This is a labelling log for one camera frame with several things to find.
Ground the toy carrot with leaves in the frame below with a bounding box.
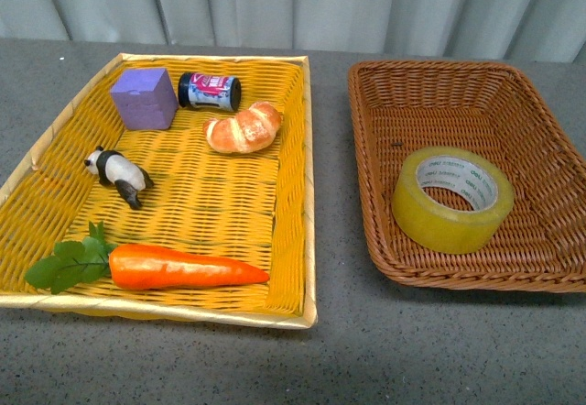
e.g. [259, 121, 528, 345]
[25, 223, 269, 294]

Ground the toy panda figure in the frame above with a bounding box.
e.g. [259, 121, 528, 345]
[83, 146, 155, 210]

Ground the purple foam block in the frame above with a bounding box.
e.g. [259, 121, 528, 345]
[110, 68, 179, 130]

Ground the brown wicker basket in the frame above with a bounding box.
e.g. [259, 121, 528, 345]
[348, 60, 585, 293]

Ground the yellow tape roll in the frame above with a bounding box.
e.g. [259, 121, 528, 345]
[391, 146, 515, 254]

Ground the yellow wicker basket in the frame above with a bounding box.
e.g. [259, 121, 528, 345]
[1, 54, 317, 329]

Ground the small dark jar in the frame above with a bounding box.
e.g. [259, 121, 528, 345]
[178, 72, 242, 112]

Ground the grey curtain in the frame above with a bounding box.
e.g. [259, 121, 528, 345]
[1, 0, 585, 62]

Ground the toy croissant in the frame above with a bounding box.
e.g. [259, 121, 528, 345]
[202, 102, 283, 154]

